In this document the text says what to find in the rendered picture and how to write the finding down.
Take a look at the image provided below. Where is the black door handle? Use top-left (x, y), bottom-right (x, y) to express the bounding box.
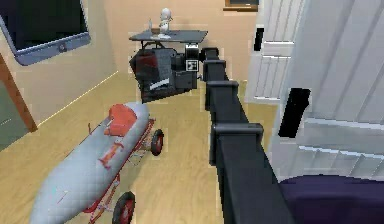
top-left (277, 87), bottom-right (312, 139)
top-left (253, 27), bottom-right (265, 52)

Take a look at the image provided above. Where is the brown wooden door frame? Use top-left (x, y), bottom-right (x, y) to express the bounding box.
top-left (0, 54), bottom-right (39, 134)

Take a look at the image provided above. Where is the blue-grey framed television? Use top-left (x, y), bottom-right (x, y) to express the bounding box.
top-left (0, 0), bottom-right (92, 67)

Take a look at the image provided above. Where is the dark purple sofa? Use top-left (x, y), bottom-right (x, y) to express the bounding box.
top-left (278, 174), bottom-right (384, 224)

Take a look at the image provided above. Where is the dark grey table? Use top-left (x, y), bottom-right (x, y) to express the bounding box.
top-left (128, 29), bottom-right (209, 52)

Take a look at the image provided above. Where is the brown framed picture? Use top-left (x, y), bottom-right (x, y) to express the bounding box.
top-left (222, 0), bottom-right (261, 13)

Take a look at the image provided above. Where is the white figurine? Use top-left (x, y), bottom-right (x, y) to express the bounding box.
top-left (157, 7), bottom-right (174, 40)

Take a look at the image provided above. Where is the dark outfit with red patch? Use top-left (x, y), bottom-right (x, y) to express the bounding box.
top-left (128, 47), bottom-right (188, 104)

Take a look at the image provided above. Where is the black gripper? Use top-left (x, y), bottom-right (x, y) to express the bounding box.
top-left (173, 70), bottom-right (199, 91)

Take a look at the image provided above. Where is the grey toy car red seat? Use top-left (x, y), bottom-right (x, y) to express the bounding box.
top-left (28, 101), bottom-right (166, 224)

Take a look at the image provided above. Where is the white panelled door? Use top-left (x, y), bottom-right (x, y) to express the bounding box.
top-left (268, 0), bottom-right (384, 184)
top-left (244, 0), bottom-right (305, 105)

